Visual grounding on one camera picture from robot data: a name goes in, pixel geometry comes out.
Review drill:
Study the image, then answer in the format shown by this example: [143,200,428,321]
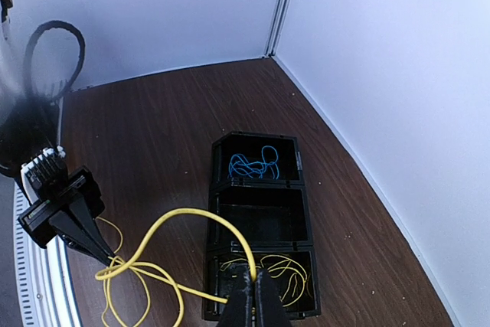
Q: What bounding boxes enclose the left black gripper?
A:
[18,166,115,266]

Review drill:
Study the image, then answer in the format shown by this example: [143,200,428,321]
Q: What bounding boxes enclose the left aluminium frame post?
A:
[264,0,289,57]

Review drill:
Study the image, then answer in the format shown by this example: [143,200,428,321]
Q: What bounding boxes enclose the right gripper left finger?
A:
[217,270,254,327]

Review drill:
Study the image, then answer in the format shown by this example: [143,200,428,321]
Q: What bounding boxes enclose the blue cable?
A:
[227,145,281,181]

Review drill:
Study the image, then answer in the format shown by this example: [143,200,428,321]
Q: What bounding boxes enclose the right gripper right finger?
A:
[254,269,292,327]

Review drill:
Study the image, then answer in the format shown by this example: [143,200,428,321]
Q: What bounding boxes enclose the black three-compartment bin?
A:
[208,132,321,320]

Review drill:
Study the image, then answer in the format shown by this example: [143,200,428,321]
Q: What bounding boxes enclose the aluminium front rail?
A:
[13,185,82,326]

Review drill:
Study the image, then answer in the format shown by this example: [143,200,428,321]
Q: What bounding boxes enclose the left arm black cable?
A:
[22,19,87,104]

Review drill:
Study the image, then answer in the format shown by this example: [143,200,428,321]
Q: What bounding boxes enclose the yellow cable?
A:
[94,208,257,327]
[217,253,309,309]

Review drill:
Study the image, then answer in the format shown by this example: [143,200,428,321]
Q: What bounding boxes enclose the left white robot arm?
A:
[1,0,115,265]

